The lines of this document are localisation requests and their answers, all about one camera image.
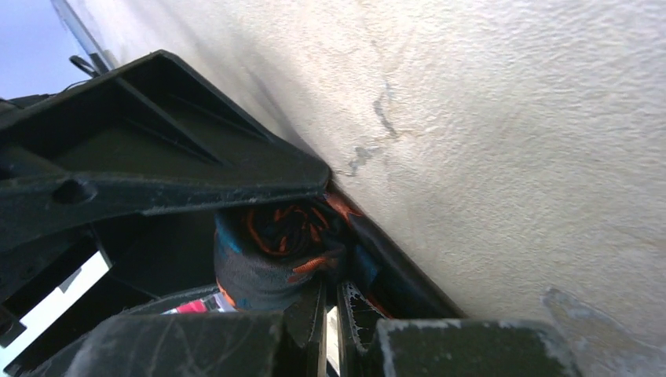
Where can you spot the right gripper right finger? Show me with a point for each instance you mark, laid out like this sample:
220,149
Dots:
372,345

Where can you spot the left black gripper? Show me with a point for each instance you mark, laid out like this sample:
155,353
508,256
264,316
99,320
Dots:
31,281

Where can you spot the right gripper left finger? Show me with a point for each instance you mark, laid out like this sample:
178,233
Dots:
147,341

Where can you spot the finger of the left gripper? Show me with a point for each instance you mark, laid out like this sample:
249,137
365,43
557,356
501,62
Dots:
152,137

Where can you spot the dark orange floral tie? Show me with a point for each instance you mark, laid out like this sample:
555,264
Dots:
265,256

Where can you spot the aluminium frame rail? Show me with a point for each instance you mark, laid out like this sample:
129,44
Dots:
92,60

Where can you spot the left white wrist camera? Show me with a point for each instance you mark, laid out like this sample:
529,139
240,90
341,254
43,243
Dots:
54,305

